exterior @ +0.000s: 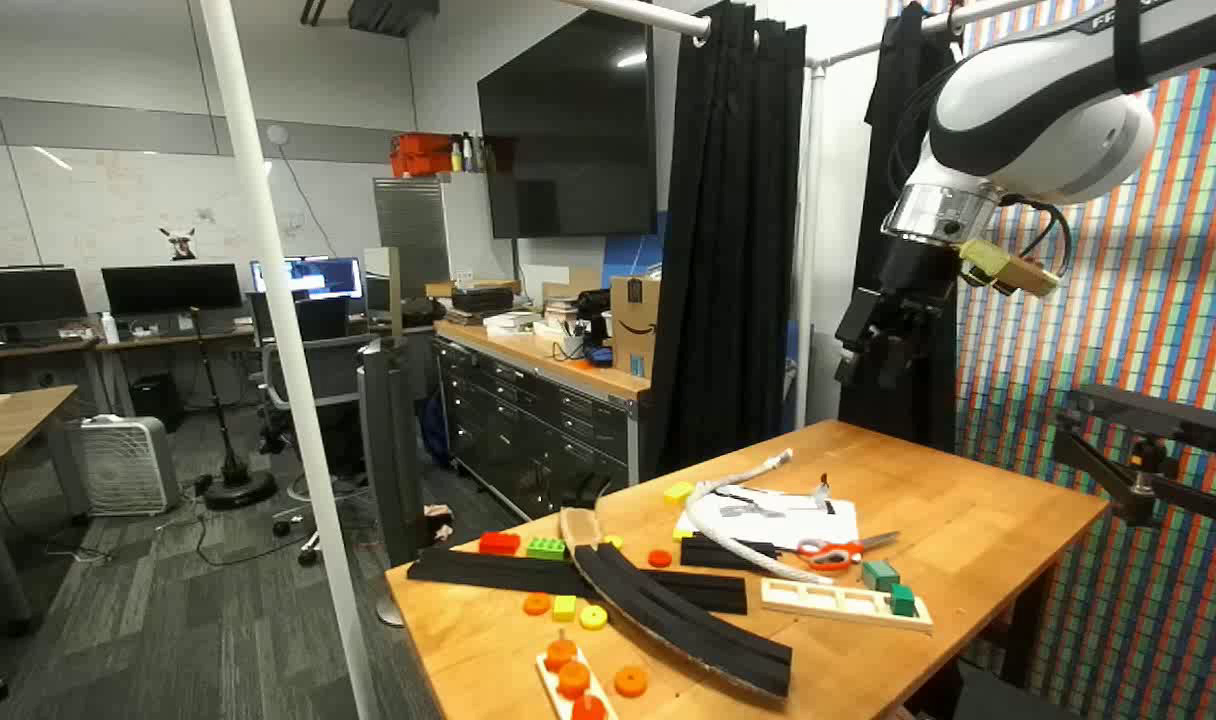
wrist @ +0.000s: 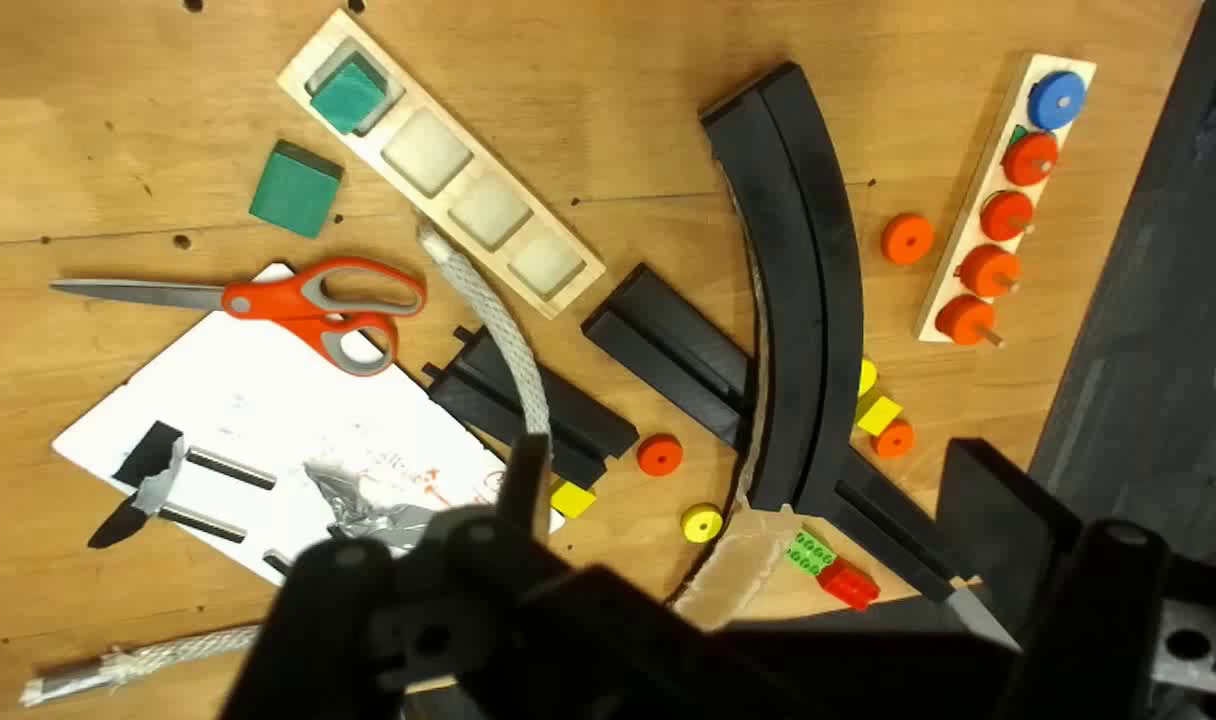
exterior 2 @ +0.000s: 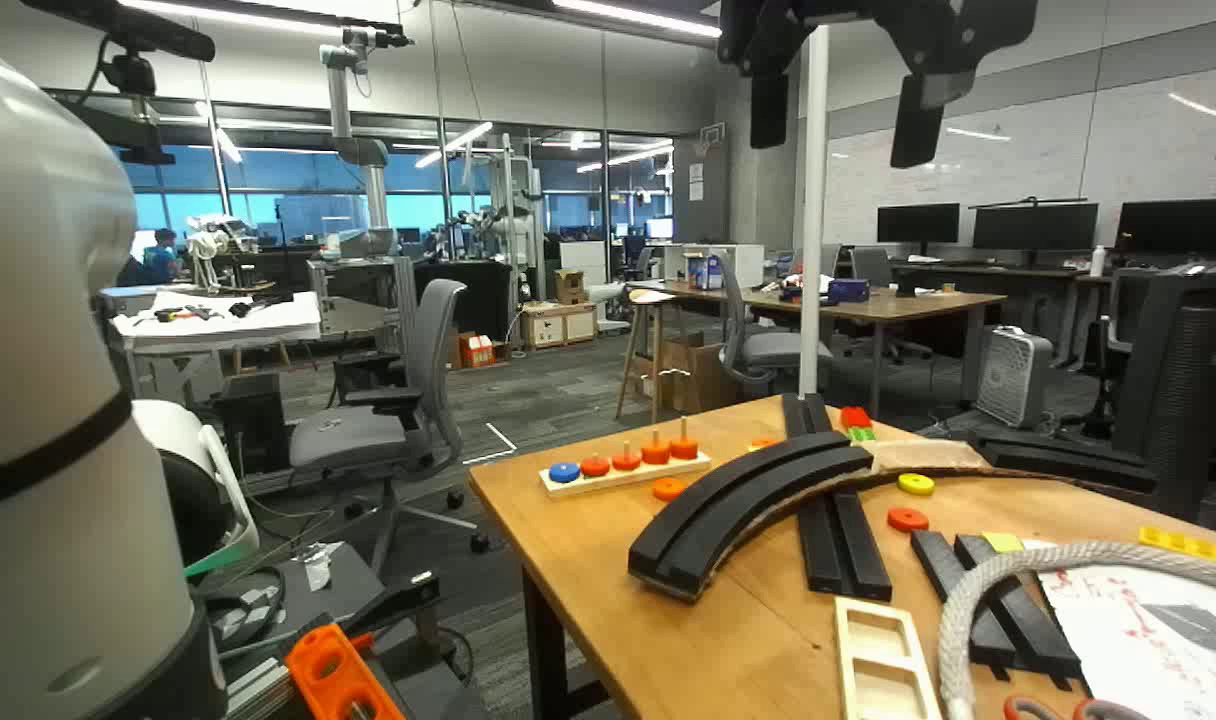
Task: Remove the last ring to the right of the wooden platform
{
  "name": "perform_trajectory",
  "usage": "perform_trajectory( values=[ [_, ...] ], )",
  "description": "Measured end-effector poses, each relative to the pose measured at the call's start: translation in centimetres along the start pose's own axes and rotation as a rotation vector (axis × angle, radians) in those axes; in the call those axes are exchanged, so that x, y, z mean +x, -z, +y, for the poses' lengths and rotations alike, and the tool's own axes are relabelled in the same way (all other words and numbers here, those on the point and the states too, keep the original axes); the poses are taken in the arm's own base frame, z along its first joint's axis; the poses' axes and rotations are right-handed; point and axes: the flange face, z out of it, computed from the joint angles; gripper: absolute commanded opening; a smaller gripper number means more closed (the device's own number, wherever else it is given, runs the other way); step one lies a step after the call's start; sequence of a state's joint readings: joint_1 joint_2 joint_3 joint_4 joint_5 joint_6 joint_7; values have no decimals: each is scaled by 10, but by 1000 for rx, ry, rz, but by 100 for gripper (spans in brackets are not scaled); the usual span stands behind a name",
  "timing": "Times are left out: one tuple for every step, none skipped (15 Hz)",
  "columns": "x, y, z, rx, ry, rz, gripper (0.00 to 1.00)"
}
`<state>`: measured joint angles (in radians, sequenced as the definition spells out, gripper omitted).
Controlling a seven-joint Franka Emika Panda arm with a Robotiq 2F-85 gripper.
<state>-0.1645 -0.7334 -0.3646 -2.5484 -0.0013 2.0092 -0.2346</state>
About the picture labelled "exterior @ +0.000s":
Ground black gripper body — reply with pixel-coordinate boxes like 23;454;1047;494
870;234;969;349

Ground white wooden peg platform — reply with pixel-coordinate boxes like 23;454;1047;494
533;642;623;720

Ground white vertical curtain pipe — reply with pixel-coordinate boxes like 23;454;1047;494
789;51;823;433

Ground wide black curtain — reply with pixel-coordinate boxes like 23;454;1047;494
650;0;811;470

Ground narrow black curtain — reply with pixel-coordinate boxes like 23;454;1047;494
841;0;969;453

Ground multicolour patterned backdrop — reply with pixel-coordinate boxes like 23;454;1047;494
950;0;1216;720

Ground cardboard shipping box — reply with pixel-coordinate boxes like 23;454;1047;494
608;273;664;383

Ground white block sorter tray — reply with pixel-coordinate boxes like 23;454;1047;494
756;571;934;633

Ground short black track piece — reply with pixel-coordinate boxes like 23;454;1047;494
676;531;800;580

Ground black countertop device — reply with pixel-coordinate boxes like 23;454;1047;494
562;282;619;363

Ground black curved track piece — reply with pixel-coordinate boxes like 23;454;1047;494
553;504;800;702

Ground black drawer cabinet wood top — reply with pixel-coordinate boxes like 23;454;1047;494
432;315;656;523

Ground long black straight track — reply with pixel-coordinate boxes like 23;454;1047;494
402;544;752;618

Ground grey metal cabinet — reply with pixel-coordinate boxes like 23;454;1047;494
372;173;518;322

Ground orange storage box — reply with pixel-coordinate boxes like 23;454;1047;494
388;126;460;184

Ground black upright column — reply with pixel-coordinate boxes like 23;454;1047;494
357;334;425;563

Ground lit blue computer monitor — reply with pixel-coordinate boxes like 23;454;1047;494
244;252;368;305

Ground black ceiling fixture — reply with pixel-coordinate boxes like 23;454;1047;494
299;0;439;38

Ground black microphone stand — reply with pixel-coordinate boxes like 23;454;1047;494
184;305;278;513

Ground black computer monitor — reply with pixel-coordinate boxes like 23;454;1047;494
101;259;247;320

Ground white box fan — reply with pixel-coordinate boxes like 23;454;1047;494
72;413;184;519

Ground wooden office desk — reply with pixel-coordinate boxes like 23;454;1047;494
0;380;85;637

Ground tan wrist camera bar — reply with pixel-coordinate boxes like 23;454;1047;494
955;234;1063;298

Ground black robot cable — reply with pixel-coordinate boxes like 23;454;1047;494
1001;195;1081;276

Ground orange handled scissors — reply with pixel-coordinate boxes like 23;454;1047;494
789;527;902;580

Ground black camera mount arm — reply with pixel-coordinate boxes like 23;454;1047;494
1052;380;1216;531

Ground black wall television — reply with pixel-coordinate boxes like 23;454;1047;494
474;11;664;245

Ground white frame pole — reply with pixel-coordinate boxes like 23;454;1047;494
191;0;385;720

